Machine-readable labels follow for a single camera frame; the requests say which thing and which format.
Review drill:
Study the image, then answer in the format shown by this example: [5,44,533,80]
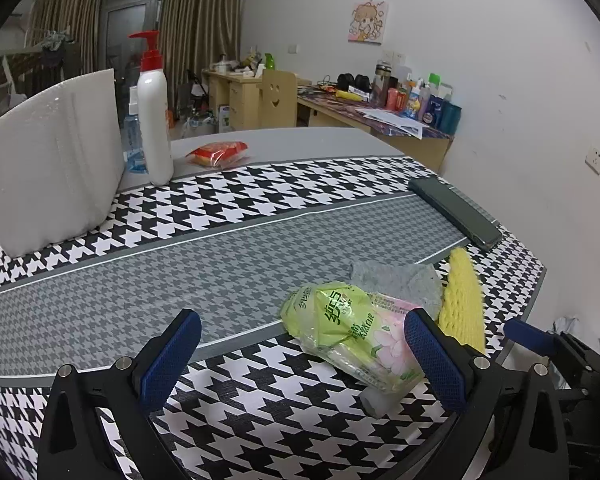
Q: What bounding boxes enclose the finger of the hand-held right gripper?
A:
[504,319,557,355]

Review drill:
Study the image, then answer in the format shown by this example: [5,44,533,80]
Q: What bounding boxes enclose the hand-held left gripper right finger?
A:
[404,307,573,480]

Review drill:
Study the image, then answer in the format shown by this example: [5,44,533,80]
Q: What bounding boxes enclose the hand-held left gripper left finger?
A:
[36,308,203,480]

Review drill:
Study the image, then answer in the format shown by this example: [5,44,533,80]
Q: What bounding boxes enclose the pink tissue packet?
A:
[320,292,426,393]

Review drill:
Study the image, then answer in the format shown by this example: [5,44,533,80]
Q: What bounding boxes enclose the yellow foam net sleeve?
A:
[437,247,486,356]

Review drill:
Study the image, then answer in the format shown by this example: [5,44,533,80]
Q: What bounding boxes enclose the grey cloth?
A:
[349,260,443,321]

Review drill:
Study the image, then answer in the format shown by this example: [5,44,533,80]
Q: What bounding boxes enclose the white foam box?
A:
[0,67,126,257]

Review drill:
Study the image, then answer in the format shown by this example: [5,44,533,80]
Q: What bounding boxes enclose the pale cloth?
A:
[555,315,600,361]

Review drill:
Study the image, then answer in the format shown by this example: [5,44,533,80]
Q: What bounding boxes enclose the houndstooth tablecloth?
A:
[0,155,548,480]

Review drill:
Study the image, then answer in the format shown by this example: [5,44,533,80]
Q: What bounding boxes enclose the black smartphone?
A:
[407,176,502,252]

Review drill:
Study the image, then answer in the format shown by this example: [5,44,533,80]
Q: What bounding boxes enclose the wooden desk with patterned top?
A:
[296,85,456,173]

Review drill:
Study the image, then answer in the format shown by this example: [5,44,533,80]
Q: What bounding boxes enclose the red snack packet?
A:
[185,141,249,170]

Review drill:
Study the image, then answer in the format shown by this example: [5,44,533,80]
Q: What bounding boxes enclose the clear blue spray bottle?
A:
[121,87,148,173]

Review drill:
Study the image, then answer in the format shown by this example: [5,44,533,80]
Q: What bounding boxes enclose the white pump lotion bottle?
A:
[128,30,175,186]

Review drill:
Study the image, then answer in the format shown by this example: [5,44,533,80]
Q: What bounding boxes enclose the printed papers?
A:
[357,107,426,140]

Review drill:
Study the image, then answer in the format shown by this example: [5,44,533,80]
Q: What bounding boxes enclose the plain wooden desk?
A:
[201,67,263,133]

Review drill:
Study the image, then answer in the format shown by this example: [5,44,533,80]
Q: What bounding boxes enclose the wooden smiley chair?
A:
[257,69,298,130]

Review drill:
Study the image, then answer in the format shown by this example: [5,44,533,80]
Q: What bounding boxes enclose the dark thermos bottle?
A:
[373,60,392,106]

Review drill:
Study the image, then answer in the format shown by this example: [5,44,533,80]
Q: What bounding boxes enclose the black pouches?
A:
[336,73,376,93]

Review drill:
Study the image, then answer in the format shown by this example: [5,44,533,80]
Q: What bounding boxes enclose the hanging dark clothes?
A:
[40,30,78,68]

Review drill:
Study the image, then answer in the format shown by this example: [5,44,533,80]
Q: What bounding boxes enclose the glass balcony door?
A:
[102,0,168,81]

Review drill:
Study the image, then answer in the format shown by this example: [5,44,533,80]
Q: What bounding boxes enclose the brown curtain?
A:
[30,0,106,81]
[159,0,243,106]

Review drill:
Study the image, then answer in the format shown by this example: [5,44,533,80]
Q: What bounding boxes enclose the cartoon wall poster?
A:
[348,1,390,45]

